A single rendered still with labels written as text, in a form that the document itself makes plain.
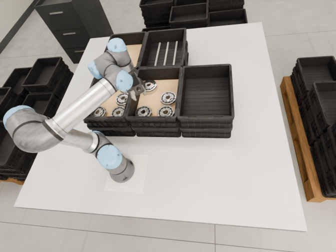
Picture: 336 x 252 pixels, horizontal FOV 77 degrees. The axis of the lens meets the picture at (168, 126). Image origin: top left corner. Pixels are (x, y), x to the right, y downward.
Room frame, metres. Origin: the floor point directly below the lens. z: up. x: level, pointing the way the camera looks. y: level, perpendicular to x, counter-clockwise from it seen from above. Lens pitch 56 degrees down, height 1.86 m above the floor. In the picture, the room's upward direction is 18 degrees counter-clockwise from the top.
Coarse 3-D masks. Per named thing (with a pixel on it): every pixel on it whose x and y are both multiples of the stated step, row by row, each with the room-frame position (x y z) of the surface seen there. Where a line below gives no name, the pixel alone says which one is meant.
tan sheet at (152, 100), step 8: (144, 80) 1.10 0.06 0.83; (160, 80) 1.05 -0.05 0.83; (168, 80) 1.03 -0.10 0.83; (176, 80) 1.01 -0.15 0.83; (160, 88) 0.98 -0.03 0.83; (168, 88) 0.96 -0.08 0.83; (176, 88) 0.94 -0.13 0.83; (144, 96) 0.96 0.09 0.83; (152, 96) 0.94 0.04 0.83; (144, 104) 0.89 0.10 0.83; (152, 104) 0.87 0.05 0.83; (160, 104) 0.85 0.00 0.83; (152, 112) 0.81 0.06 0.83
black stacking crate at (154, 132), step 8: (136, 128) 0.74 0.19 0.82; (144, 128) 0.72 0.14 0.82; (152, 128) 0.70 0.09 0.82; (160, 128) 0.69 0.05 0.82; (168, 128) 0.67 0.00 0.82; (176, 128) 0.65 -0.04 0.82; (144, 136) 0.73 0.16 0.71; (152, 136) 0.72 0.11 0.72; (160, 136) 0.70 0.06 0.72; (168, 136) 0.68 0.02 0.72; (176, 136) 0.66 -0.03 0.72
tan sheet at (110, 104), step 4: (116, 92) 1.07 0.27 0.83; (120, 92) 1.06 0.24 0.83; (112, 96) 1.05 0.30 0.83; (108, 100) 1.02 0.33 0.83; (112, 100) 1.01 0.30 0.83; (104, 104) 1.00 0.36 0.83; (108, 104) 0.99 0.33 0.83; (112, 104) 0.98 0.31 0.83; (116, 104) 0.97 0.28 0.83; (108, 108) 0.96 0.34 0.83; (112, 108) 0.94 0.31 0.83; (108, 112) 0.92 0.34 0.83
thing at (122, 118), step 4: (92, 80) 1.15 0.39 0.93; (92, 84) 1.11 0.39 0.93; (128, 96) 0.91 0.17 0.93; (128, 100) 0.87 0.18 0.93; (124, 108) 0.82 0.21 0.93; (124, 112) 0.79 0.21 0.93; (88, 116) 0.85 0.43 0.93; (92, 116) 0.84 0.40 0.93; (96, 116) 0.83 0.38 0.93; (100, 116) 0.82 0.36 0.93; (104, 116) 0.81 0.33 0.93; (108, 116) 0.80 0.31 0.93; (112, 116) 0.79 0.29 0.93; (116, 116) 0.78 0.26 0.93; (120, 116) 0.78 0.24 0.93; (124, 116) 0.77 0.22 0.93
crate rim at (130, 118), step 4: (140, 68) 1.11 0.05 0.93; (144, 68) 1.10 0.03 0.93; (148, 68) 1.09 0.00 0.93; (152, 68) 1.08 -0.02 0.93; (156, 68) 1.07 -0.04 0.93; (160, 68) 1.05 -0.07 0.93; (164, 68) 1.05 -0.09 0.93; (168, 68) 1.04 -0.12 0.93; (172, 68) 1.03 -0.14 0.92; (180, 68) 1.00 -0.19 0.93; (136, 72) 1.09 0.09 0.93; (180, 72) 0.96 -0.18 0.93; (180, 76) 0.93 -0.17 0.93; (180, 80) 0.90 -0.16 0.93; (176, 96) 0.79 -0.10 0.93; (176, 100) 0.76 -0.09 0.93; (128, 104) 0.84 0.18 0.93; (176, 104) 0.73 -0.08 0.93; (128, 108) 0.81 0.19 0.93; (176, 108) 0.71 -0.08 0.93; (176, 112) 0.68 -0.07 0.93; (128, 116) 0.76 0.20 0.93; (132, 116) 0.75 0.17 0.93; (136, 116) 0.74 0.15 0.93; (140, 116) 0.73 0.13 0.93; (144, 116) 0.72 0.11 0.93; (148, 116) 0.71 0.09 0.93; (152, 116) 0.70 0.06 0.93; (156, 116) 0.70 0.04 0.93; (160, 116) 0.69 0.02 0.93; (164, 116) 0.68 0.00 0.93; (168, 116) 0.67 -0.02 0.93; (172, 116) 0.66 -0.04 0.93; (176, 116) 0.66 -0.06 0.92; (172, 120) 0.65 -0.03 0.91
